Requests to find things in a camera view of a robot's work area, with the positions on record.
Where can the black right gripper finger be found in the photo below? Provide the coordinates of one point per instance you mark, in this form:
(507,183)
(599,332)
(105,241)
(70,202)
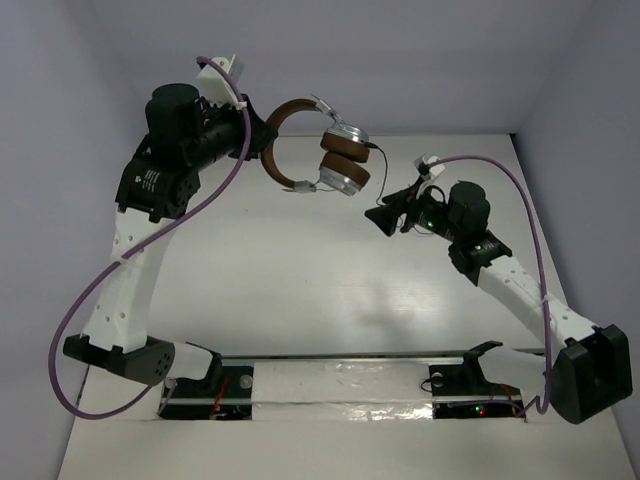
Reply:
(397,200)
(388,218)

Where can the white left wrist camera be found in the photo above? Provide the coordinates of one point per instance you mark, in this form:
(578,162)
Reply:
(213,86)

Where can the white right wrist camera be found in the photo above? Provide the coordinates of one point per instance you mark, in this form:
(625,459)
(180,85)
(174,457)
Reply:
(429,169)

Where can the brown silver headphones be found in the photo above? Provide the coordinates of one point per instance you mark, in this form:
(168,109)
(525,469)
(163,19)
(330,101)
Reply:
(346,148)

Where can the aluminium rail front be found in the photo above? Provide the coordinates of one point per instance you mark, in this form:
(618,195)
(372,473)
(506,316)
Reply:
(348,356)

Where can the white front cover panel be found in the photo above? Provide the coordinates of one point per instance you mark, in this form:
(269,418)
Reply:
(317,449)

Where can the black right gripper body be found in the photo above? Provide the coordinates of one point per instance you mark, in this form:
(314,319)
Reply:
(429,214)

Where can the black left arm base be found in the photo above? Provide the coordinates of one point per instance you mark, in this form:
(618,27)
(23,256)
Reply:
(224,394)

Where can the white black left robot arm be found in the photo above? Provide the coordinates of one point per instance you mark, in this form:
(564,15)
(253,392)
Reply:
(186,133)

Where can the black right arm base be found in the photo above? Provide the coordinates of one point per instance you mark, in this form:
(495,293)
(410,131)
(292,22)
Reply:
(461,391)

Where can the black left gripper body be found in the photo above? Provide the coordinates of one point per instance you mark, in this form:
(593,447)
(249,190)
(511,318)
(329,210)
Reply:
(250,130)

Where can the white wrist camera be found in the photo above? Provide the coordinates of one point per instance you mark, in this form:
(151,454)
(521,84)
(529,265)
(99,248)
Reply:
(213,86)
(429,169)

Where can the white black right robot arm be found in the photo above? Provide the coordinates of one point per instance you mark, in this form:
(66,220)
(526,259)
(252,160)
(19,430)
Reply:
(585,368)

